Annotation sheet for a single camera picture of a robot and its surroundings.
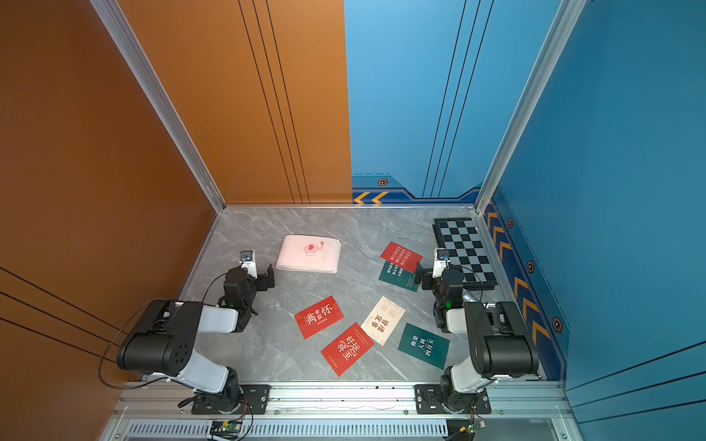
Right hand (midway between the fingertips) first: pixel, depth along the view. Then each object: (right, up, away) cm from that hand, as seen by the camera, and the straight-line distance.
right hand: (433, 262), depth 94 cm
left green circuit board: (-60, -41, -22) cm, 76 cm away
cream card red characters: (-18, -18, -6) cm, 26 cm away
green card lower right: (-6, -24, -11) cm, 27 cm away
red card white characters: (-39, -17, -5) cm, 43 cm away
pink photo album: (-44, +2, +8) cm, 45 cm away
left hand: (-60, 0, +1) cm, 60 cm away
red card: (-29, -25, -11) cm, 40 cm away
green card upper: (-12, -5, +5) cm, 14 cm away
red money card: (-9, +1, +10) cm, 13 cm away
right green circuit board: (+4, -39, -24) cm, 46 cm away
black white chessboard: (+15, +3, +8) cm, 17 cm away
